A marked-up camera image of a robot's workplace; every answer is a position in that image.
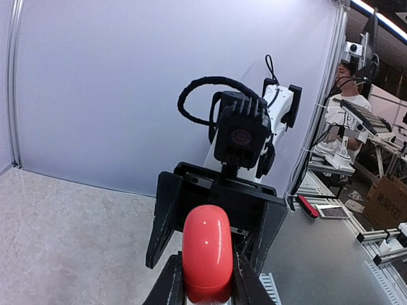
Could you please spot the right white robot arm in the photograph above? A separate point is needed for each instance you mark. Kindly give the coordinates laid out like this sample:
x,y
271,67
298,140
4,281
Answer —
x,y
282,105

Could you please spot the cardboard box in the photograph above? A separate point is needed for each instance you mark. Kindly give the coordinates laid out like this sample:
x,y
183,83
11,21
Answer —
x,y
385,203

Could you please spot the seated person white shirt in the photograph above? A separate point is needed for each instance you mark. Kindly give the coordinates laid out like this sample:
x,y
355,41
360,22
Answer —
x,y
335,115

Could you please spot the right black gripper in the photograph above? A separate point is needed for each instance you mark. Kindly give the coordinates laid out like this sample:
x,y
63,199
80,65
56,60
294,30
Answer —
x,y
250,206

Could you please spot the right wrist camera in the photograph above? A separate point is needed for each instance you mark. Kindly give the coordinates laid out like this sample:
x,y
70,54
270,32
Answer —
x,y
243,125

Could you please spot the smartphone on bench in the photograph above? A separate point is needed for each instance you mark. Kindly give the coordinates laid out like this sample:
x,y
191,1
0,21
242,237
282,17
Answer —
x,y
332,212

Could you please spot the overhead white camera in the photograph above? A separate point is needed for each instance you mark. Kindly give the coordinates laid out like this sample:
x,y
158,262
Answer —
x,y
351,50

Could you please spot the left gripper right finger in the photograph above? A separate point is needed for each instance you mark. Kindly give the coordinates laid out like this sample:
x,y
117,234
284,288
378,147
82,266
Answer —
x,y
247,287

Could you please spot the red black tool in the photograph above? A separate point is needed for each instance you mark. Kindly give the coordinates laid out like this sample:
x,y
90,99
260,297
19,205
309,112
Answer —
x,y
308,208

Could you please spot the red earbud charging case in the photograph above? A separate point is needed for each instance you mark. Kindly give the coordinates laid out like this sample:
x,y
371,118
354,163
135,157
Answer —
x,y
207,255

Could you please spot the right aluminium frame post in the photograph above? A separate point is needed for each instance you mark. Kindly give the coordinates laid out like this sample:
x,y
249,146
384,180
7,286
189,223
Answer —
x,y
336,39

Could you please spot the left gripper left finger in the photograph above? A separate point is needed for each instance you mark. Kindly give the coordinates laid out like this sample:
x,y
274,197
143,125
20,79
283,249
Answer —
x,y
168,288

